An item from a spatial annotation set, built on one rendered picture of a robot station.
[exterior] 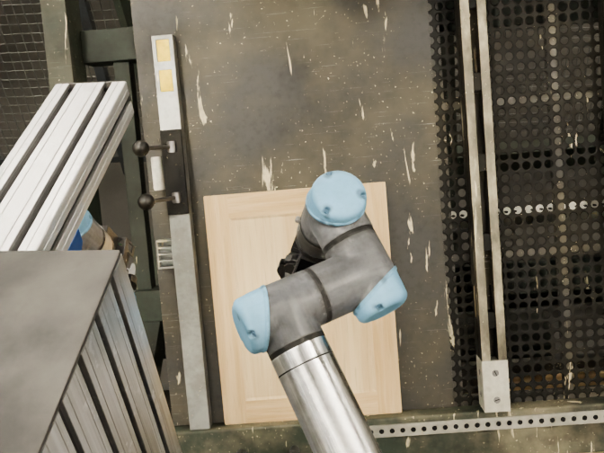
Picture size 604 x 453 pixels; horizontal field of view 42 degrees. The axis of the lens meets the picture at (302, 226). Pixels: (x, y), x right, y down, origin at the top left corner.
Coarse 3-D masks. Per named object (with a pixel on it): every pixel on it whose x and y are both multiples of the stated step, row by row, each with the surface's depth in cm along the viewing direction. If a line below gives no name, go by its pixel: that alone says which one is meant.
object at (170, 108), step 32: (160, 64) 184; (160, 96) 185; (160, 128) 186; (192, 224) 191; (192, 256) 188; (192, 288) 189; (192, 320) 190; (192, 352) 191; (192, 384) 191; (192, 416) 192
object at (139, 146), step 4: (140, 140) 175; (136, 144) 175; (140, 144) 175; (144, 144) 175; (168, 144) 184; (172, 144) 184; (132, 148) 175; (136, 148) 174; (140, 148) 174; (144, 148) 175; (148, 148) 176; (152, 148) 179; (156, 148) 180; (160, 148) 181; (164, 148) 183; (168, 148) 184; (172, 148) 184; (136, 152) 175; (140, 152) 175; (144, 152) 175; (168, 152) 185; (140, 156) 176
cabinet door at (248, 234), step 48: (288, 192) 188; (384, 192) 187; (240, 240) 190; (288, 240) 190; (384, 240) 188; (240, 288) 191; (336, 336) 191; (384, 336) 191; (240, 384) 193; (384, 384) 192
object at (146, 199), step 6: (174, 192) 185; (180, 192) 186; (138, 198) 176; (144, 198) 176; (150, 198) 176; (156, 198) 180; (162, 198) 181; (168, 198) 183; (174, 198) 185; (180, 198) 186; (138, 204) 176; (144, 204) 176; (150, 204) 176
